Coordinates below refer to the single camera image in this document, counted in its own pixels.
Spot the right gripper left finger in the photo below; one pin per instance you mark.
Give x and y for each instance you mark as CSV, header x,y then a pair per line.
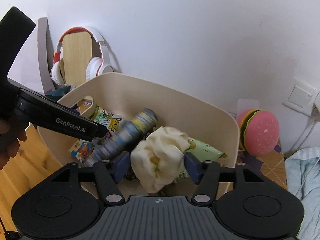
x,y
108,174

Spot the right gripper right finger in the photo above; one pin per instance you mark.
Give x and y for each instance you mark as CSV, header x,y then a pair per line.
x,y
205,175

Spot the cream fabric scrunchie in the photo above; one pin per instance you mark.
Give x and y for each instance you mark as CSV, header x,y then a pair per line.
x,y
156,161

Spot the blue white patterned card box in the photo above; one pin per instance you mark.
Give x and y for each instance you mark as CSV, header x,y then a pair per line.
x,y
132,131

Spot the person's left hand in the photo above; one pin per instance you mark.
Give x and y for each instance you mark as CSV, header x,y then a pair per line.
x,y
12,148

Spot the green snack packet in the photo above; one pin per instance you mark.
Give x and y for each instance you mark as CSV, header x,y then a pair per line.
x,y
195,156

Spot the dark green tissue pack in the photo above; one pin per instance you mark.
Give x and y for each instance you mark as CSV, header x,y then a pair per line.
x,y
58,93

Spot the colourful snack packet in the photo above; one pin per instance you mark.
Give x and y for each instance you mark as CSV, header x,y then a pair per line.
x,y
82,150

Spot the purple flower table mat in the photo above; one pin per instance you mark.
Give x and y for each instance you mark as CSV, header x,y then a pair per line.
x,y
271,165

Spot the pink hamburger plush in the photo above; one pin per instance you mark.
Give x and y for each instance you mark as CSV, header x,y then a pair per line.
x,y
259,131

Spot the wooden headphone stand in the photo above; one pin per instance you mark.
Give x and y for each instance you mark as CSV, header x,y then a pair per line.
x,y
77,52

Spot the white red headphones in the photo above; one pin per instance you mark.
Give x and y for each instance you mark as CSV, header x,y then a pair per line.
x,y
96,66

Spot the beige plastic storage basket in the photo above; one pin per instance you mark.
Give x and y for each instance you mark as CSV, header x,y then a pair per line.
x,y
127,96

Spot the light blue quilted cloth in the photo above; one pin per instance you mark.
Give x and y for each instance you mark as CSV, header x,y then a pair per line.
x,y
302,171

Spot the white wall socket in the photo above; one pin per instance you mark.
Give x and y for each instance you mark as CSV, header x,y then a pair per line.
x,y
301,97

